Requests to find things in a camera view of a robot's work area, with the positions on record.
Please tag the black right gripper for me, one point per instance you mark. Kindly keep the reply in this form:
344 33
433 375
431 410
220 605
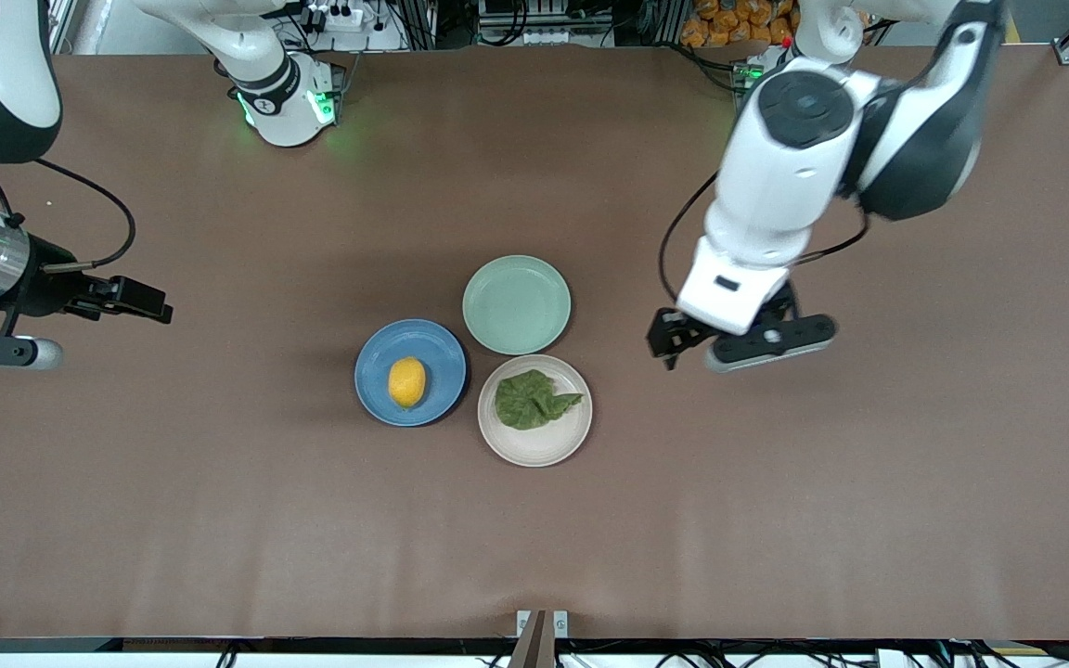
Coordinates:
50 283

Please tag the white power strip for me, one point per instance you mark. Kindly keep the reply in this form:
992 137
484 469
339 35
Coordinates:
335 16

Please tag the green lettuce leaf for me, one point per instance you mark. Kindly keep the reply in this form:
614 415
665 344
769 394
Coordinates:
527 401

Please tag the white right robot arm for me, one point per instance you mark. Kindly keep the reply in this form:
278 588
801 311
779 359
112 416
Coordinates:
279 102

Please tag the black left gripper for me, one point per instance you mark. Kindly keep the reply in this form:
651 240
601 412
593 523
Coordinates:
667 336

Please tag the blue plate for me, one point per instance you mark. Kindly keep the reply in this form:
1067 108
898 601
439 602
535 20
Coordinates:
432 366

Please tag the pale green plate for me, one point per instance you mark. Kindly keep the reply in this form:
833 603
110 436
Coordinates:
516 304

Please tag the metal table edge bracket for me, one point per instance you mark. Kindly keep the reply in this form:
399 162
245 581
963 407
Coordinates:
521 623

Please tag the beige plate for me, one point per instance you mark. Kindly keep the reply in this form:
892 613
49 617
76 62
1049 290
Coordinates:
534 445

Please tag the brown wooden post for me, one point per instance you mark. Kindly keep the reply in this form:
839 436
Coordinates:
534 649

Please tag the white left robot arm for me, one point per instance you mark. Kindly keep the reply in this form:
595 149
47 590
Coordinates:
776 186

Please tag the yellow lemon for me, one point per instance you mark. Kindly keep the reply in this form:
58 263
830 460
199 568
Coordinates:
406 381

